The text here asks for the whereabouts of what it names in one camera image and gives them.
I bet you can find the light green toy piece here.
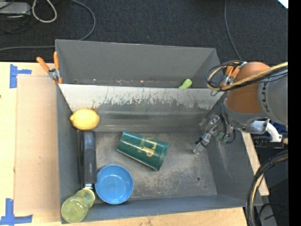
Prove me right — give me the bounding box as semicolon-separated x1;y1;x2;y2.
177;78;193;89

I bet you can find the black cylinder on white bracket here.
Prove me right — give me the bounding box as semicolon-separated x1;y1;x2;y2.
252;119;285;148

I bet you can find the clear yellow-green plastic cup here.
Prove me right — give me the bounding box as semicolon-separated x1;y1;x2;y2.
60;188;96;224

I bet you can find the pale brown cardboard board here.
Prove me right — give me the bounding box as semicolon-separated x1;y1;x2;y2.
13;75;61;222

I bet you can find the yellow lemon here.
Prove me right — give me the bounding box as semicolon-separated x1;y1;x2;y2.
69;108;101;131

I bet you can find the blue bowl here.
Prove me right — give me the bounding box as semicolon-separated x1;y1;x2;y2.
94;164;135;205

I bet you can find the dark green cup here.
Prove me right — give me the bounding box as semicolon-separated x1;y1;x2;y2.
116;131;170;172

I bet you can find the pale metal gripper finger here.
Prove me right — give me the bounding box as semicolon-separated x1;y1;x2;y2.
192;131;214;154
198;115;221;132

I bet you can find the black-handled tool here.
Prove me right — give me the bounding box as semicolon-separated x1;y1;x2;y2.
77;130;98;190

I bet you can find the grey metal bin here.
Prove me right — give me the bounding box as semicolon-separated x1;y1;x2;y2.
55;39;263;224

